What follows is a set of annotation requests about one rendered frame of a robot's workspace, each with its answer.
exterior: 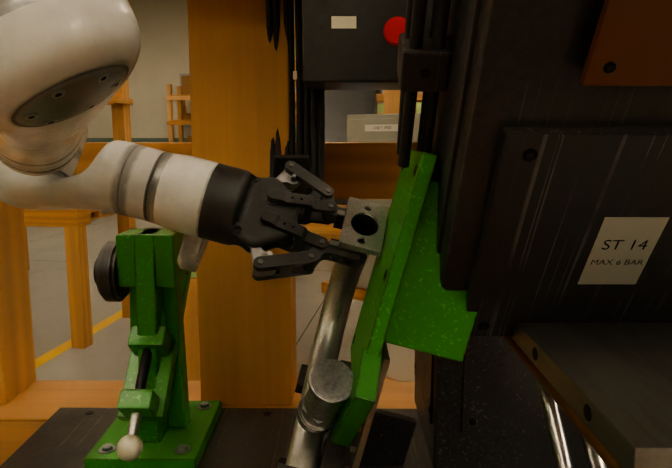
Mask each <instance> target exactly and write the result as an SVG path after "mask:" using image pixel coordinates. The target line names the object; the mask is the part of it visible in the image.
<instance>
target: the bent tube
mask: <svg viewBox="0 0 672 468"><path fill-rule="evenodd" d="M365 209H367V210H369V211H366V210H365ZM388 210H389V207H387V206H383V205H379V204H375V203H372V202H368V201H364V200H360V199H357V198H353V197H349V200H348V203H347V208H346V212H345V217H344V221H343V225H342V230H341V234H340V239H339V243H338V246H340V247H344V248H347V249H351V250H355V251H359V252H363V253H367V254H368V255H367V258H368V256H369V254H370V255H374V256H378V257H379V256H380V254H381V252H382V246H383V240H384V234H385V228H386V222H387V216H388ZM367 258H366V261H367ZM366 261H365V263H366ZM365 263H364V264H363V265H357V267H350V266H346V265H343V264H339V263H336V262H335V264H334V267H333V270H332V273H331V277H330V280H329V284H328V287H327V291H326V294H325V298H324V302H323V305H322V309H321V313H320V317H319V321H318V325H317V329H316V333H315V337H314V341H313V345H312V349H311V354H310V358H309V363H308V367H307V372H306V376H305V380H304V385H303V389H302V394H301V398H302V397H303V396H304V395H305V394H306V391H307V390H308V388H309V386H308V378H309V375H310V372H311V370H312V368H313V367H314V365H315V364H316V363H318V362H319V361H322V360H325V359H335V360H338V357H339V352H340V348H341V343H342V339H343V334H344V330H345V326H346V322H347V318H348V314H349V311H350V307H351V303H352V300H353V297H354V293H355V290H356V287H357V284H358V281H359V278H360V275H361V273H362V270H363V268H364V265H365ZM301 398H300V400H301ZM323 437H324V434H322V435H314V434H311V433H309V432H307V431H305V430H304V429H303V428H302V427H301V425H300V424H299V422H298V419H297V416H296V421H295V425H294V430H293V434H292V438H291V443H290V447H289V452H288V456H287V461H286V465H289V466H293V467H297V468H318V464H319V459H320V454H321V448H322V443H323Z"/></svg>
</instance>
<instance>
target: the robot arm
mask: <svg viewBox="0 0 672 468"><path fill-rule="evenodd" d="M140 48H141V36H140V30H139V26H138V23H137V20H136V18H135V15H134V13H133V10H132V8H131V6H130V4H129V2H128V0H0V200H1V201H2V202H4V203H6V204H8V205H11V206H14V207H17V208H22V209H30V210H60V209H85V210H99V211H106V212H112V213H116V214H120V215H124V216H128V217H132V218H136V219H140V220H143V221H147V222H151V223H154V224H157V225H159V226H162V227H164V228H166V229H169V230H172V231H175V232H179V233H183V234H184V237H183V241H182V245H181V248H180V252H179V255H178V259H177V263H178V265H179V267H180V269H183V270H187V271H191V272H196V271H197V269H198V266H199V264H200V262H201V259H202V257H203V254H204V252H205V249H206V247H207V244H208V242H209V240H210V241H214V242H218V243H221V244H225V245H238V246H240V247H241V248H243V249H244V250H245V251H246V252H248V253H251V257H252V263H253V270H252V277H253V279H254V280H256V281H262V280H270V279H278V278H286V277H294V276H302V275H310V274H312V273H313V272H314V269H315V267H316V266H317V265H318V264H319V262H321V261H322V260H329V261H332V262H336V263H339V264H343V265H346V266H350V267H357V265H363V264H364V263H365V261H366V258H367V255H368V254H367V253H363V252H359V251H355V250H351V249H347V248H344V247H340V246H338V243H339V240H336V239H333V238H331V241H330V242H329V241H328V240H327V239H326V238H325V237H322V236H320V235H317V234H315V233H312V232H310V231H308V230H307V228H306V227H305V226H303V225H307V224H309V223H317V224H324V225H330V224H331V223H332V224H334V225H333V227H334V228H338V229H342V225H343V221H344V217H345V212H346V208H343V207H339V206H338V205H336V203H335V200H334V196H333V195H334V189H333V188H332V187H331V186H329V185H328V184H326V183H325V182H323V181H322V180H320V179H319V178H317V177H316V176H314V175H313V174H311V173H310V172H309V171H307V170H306V169H304V168H303V167H301V166H300V165H298V164H297V163H295V162H294V161H288V162H286V164H285V169H284V171H283V172H282V173H280V174H279V175H278V176H277V177H276V178H273V177H268V178H258V177H256V176H254V175H253V174H252V173H251V172H249V171H247V170H244V169H240V168H236V167H232V166H228V165H225V164H221V163H217V162H213V161H210V160H206V159H202V158H198V157H194V156H189V155H182V154H174V153H169V152H165V151H162V150H158V149H154V148H150V147H146V146H143V145H139V144H135V143H131V142H127V141H121V140H115V141H112V142H110V143H108V144H106V145H105V146H104V147H103V148H102V150H101V151H100V152H99V153H98V155H97V156H96V157H95V159H94V160H93V162H92V163H91V164H90V165H89V167H88V168H87V169H86V170H85V171H83V172H82V173H80V174H77V175H74V172H75V170H76V167H77V165H78V162H79V159H80V157H81V154H82V152H83V149H84V146H85V143H86V140H87V136H88V126H87V125H88V124H89V123H90V122H91V121H92V120H93V119H94V118H95V117H96V116H97V114H98V113H99V112H100V111H101V110H102V109H103V108H104V106H105V105H106V104H107V103H108V102H109V101H110V100H111V98H112V97H113V96H114V95H115V94H116V93H117V91H118V90H119V89H120V88H121V87H122V86H123V84H124V83H125V82H126V80H127V79H128V78H129V76H130V74H131V73H132V71H133V69H134V67H135V65H136V63H137V60H138V57H139V53H140ZM73 175H74V176H73ZM287 188H289V190H290V191H293V190H296V191H297V192H298V193H300V194H297V193H291V192H290V191H289V190H288V189H287ZM302 208H304V209H303V210H302V211H301V209H302ZM300 224H303V225H300ZM293 238H294V240H293ZM275 248H280V249H283V250H285V251H288V252H290V253H285V254H276V255H274V254H273V253H272V252H271V251H268V250H271V249H275ZM265 251H268V252H265Z"/></svg>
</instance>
